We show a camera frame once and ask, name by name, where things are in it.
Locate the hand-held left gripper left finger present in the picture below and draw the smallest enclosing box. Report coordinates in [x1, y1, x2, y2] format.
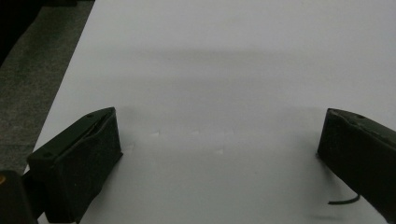
[27, 106, 123, 224]

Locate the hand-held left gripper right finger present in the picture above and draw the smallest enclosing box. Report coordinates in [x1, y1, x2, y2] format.
[317, 107, 396, 223]

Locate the thin black cable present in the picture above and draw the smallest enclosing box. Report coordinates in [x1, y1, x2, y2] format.
[327, 194, 361, 205]

